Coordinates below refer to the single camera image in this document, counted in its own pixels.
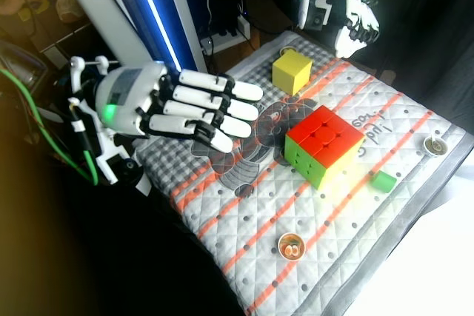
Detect red and white puzzle cube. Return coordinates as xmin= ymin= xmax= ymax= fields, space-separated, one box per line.
xmin=284 ymin=104 xmax=366 ymax=190

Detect yellow block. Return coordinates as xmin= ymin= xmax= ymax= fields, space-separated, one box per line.
xmin=272 ymin=49 xmax=313 ymax=97

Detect green cylinder block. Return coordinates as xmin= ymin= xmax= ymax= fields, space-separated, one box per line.
xmin=371 ymin=169 xmax=398 ymax=194

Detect toy ramen bowl with eggs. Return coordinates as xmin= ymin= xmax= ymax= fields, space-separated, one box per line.
xmin=277 ymin=232 xmax=307 ymax=262

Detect white power adapter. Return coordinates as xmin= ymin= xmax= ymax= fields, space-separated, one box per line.
xmin=236 ymin=14 xmax=253 ymax=38

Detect white column with blue light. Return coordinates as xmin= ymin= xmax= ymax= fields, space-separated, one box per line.
xmin=51 ymin=0 xmax=208 ymax=73

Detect white power strip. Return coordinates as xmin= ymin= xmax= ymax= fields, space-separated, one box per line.
xmin=198 ymin=29 xmax=248 ymax=55

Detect grey quilt with printed bear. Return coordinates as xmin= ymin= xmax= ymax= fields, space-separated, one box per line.
xmin=133 ymin=30 xmax=474 ymax=316

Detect green cable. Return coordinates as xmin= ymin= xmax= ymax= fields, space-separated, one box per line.
xmin=0 ymin=67 xmax=100 ymax=186

